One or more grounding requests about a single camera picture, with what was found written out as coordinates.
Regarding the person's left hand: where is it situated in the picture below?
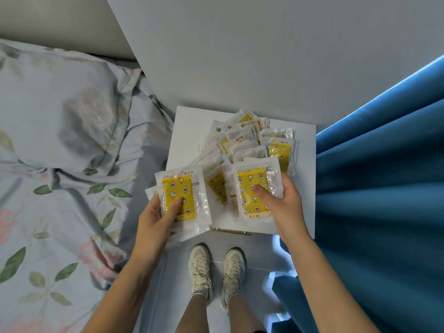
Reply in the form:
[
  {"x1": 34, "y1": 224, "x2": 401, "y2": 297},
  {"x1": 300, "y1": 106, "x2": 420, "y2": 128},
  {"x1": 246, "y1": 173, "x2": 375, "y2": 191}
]
[{"x1": 130, "y1": 194, "x2": 183, "y2": 271}]

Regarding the person's right hand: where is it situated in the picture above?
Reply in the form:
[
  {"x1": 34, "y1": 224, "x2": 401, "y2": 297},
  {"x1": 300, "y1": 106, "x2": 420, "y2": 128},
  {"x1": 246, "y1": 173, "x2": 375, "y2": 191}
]
[{"x1": 251, "y1": 172, "x2": 311, "y2": 246}]

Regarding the pile of yellow sachet packets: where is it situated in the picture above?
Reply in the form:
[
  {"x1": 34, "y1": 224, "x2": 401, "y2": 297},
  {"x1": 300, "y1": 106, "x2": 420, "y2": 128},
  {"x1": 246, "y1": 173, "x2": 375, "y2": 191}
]
[{"x1": 197, "y1": 108, "x2": 299, "y2": 209}]

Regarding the person's right forearm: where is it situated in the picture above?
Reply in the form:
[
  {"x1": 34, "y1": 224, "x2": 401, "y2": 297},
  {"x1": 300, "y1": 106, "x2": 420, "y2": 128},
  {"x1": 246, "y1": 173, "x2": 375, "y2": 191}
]
[{"x1": 280, "y1": 234, "x2": 381, "y2": 333}]

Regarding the person's left forearm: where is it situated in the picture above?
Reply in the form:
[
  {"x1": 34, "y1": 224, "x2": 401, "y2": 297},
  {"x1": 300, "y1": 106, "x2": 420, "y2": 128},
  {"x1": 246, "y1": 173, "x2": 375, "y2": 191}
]
[{"x1": 82, "y1": 254, "x2": 159, "y2": 333}]

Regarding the person's right white shoe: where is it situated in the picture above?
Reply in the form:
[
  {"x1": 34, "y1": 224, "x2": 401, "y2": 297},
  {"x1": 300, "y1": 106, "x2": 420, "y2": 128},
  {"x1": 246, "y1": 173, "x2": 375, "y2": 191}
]
[{"x1": 220, "y1": 247, "x2": 246, "y2": 311}]

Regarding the person's left leg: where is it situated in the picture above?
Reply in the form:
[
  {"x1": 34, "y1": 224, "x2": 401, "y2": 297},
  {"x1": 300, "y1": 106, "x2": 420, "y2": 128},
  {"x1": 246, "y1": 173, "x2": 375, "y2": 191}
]
[{"x1": 175, "y1": 293, "x2": 209, "y2": 333}]

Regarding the person's leg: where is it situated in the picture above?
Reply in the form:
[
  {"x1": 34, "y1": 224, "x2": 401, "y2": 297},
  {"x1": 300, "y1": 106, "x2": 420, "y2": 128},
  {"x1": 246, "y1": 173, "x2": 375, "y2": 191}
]
[
  {"x1": 227, "y1": 294, "x2": 266, "y2": 333},
  {"x1": 175, "y1": 293, "x2": 209, "y2": 333}
]

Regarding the white bedside table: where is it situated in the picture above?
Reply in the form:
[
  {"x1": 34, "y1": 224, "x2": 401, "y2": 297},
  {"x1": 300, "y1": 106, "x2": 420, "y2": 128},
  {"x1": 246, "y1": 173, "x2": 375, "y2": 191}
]
[{"x1": 166, "y1": 105, "x2": 317, "y2": 240}]

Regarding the person's right leg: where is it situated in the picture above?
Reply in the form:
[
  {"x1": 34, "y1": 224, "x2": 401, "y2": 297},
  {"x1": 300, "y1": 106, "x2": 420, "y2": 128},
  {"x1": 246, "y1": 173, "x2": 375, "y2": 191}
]
[{"x1": 227, "y1": 294, "x2": 266, "y2": 333}]

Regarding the blue curtain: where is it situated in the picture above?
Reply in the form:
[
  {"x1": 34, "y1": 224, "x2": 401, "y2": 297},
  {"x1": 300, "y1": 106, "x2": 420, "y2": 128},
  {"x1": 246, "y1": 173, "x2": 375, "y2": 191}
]
[{"x1": 272, "y1": 54, "x2": 444, "y2": 333}]

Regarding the floral bed sheet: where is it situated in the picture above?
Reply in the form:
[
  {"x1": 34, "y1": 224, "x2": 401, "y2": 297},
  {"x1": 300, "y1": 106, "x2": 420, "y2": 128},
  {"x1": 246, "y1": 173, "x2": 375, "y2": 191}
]
[{"x1": 0, "y1": 142, "x2": 174, "y2": 333}]

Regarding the floral pillow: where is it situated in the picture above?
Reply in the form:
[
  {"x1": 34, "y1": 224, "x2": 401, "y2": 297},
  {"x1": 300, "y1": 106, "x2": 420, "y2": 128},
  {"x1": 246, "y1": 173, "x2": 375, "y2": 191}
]
[{"x1": 0, "y1": 38, "x2": 174, "y2": 177}]

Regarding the beige padded headboard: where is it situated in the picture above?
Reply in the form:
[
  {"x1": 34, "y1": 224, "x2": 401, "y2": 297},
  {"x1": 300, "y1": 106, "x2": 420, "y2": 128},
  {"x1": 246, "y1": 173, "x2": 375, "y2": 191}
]
[{"x1": 0, "y1": 0, "x2": 136, "y2": 60}]

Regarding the gold drawer handle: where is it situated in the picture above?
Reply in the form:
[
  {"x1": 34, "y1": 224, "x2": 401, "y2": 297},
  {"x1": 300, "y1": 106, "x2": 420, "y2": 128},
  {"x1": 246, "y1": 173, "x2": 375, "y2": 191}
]
[{"x1": 210, "y1": 228, "x2": 252, "y2": 236}]

